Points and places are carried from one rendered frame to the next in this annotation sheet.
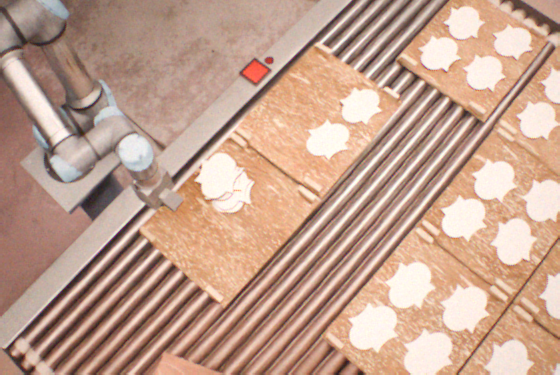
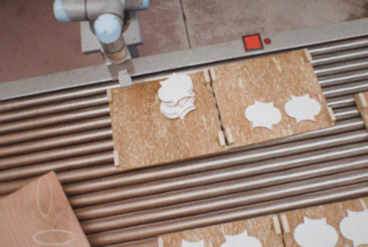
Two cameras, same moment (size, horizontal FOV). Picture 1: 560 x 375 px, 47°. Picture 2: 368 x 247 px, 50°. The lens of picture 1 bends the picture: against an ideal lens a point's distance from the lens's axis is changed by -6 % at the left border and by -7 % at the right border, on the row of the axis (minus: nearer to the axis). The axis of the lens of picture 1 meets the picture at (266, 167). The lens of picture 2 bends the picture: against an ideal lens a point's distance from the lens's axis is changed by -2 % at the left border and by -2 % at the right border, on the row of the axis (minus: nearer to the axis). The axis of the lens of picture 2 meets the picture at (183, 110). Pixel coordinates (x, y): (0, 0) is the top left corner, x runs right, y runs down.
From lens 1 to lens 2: 61 cm
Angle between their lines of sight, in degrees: 15
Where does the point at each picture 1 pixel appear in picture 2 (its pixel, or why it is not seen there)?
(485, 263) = not seen: outside the picture
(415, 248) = (264, 228)
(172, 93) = (221, 37)
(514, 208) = not seen: outside the picture
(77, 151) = (74, 3)
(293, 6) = not seen: hidden behind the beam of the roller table
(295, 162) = (231, 114)
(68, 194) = (90, 42)
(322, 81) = (290, 75)
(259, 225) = (177, 136)
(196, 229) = (140, 112)
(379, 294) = (215, 239)
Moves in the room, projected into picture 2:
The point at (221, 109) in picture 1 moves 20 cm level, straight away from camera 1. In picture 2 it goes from (214, 52) to (230, 16)
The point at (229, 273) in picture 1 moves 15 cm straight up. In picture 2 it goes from (136, 152) to (129, 137)
